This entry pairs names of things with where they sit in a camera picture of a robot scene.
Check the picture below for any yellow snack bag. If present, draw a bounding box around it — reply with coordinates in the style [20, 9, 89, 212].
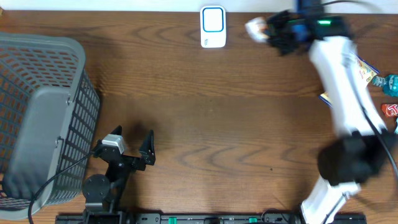
[319, 55, 379, 108]

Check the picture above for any blue mouthwash bottle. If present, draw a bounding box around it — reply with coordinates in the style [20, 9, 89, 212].
[372, 74, 398, 97]

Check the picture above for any red chocolate bar wrapper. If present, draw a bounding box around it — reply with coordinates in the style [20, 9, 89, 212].
[381, 103, 398, 117]

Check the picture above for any small orange snack packet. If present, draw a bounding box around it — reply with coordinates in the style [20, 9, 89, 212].
[245, 17, 269, 43]

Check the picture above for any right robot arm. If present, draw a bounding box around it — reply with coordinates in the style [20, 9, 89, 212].
[265, 1, 397, 223]

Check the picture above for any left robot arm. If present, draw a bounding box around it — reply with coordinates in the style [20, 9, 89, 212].
[82, 126, 155, 223]

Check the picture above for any white barcode scanner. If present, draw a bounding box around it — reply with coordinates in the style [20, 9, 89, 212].
[200, 6, 226, 49]

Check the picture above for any grey plastic shopping basket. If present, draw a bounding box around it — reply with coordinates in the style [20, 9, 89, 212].
[1, 33, 100, 220]

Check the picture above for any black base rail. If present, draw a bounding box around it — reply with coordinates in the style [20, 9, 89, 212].
[55, 212, 368, 224]

